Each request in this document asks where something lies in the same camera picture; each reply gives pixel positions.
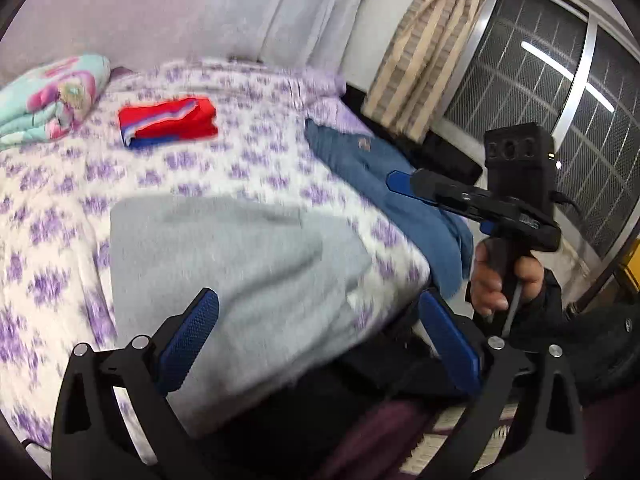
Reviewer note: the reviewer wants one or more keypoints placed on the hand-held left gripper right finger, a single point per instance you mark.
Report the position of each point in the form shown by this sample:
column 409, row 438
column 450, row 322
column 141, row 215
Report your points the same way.
column 447, row 340

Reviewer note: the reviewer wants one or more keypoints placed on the lavender lace covered headboard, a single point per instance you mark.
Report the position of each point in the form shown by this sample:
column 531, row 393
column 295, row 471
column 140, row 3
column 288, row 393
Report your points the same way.
column 175, row 10

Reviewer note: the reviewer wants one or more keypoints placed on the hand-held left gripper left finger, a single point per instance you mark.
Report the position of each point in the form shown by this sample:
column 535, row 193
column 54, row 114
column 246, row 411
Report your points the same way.
column 192, row 340

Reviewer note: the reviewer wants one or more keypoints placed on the blue jeans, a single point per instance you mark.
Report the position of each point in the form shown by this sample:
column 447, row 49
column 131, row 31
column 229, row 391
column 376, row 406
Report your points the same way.
column 360, row 170

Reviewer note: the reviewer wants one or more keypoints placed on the person's right hand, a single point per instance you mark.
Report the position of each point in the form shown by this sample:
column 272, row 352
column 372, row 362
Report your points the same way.
column 487, row 290

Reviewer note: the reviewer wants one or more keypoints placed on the window with metal grille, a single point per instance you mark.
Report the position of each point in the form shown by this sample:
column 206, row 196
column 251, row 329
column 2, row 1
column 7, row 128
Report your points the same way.
column 530, row 85

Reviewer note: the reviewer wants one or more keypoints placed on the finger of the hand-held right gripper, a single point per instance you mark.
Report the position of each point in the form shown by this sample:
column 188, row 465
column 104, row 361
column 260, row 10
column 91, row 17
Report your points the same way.
column 400, row 181

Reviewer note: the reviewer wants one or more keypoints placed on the purple floral bedspread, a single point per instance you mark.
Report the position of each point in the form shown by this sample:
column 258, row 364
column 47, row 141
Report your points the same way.
column 240, row 160

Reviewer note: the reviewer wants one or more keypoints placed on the folded red blue garment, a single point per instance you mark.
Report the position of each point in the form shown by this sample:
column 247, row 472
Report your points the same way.
column 170, row 120

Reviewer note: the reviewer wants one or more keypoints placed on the beige striped curtain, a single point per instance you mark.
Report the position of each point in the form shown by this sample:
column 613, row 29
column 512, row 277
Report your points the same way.
column 430, row 50

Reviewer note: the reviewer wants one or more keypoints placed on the person's right forearm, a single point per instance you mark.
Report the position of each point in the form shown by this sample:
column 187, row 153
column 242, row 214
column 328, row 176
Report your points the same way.
column 555, row 310

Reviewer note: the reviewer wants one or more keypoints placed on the grey sweat pants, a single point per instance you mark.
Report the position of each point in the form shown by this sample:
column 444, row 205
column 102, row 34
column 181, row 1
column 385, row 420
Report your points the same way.
column 240, row 280

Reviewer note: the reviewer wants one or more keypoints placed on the yellow object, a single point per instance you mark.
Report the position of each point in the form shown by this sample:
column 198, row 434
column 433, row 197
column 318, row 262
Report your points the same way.
column 630, row 280

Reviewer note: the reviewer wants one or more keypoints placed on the folded floral blanket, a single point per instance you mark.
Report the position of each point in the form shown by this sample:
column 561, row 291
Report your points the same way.
column 50, row 100

